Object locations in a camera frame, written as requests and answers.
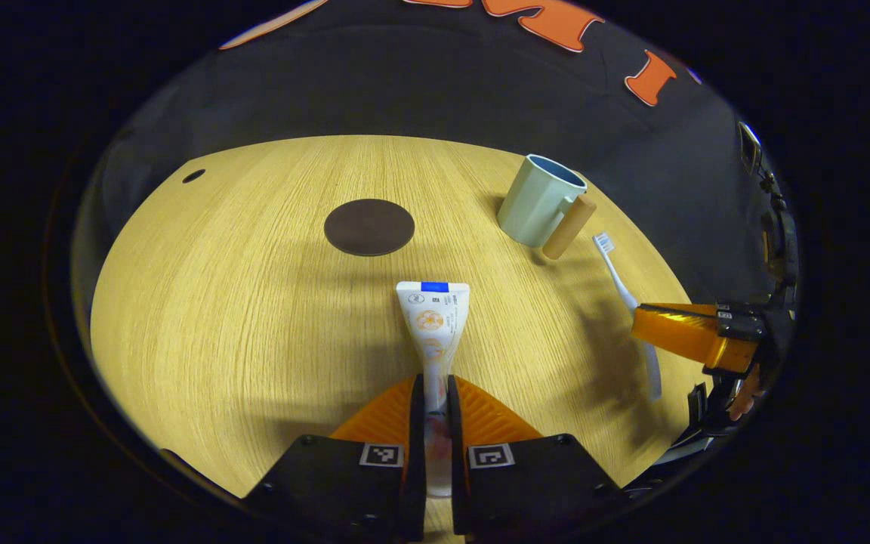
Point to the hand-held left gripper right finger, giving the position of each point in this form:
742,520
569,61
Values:
456,453

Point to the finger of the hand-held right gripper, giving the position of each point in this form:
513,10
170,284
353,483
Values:
677,329

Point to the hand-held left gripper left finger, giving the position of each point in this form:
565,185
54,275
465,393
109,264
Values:
416,453

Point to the white toothbrush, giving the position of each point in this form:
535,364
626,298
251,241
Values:
620,283

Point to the white toothpaste tube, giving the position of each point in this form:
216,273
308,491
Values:
433,317

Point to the dark brown round coaster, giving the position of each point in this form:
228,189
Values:
368,227

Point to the black backdrop cloth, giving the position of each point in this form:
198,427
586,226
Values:
405,91

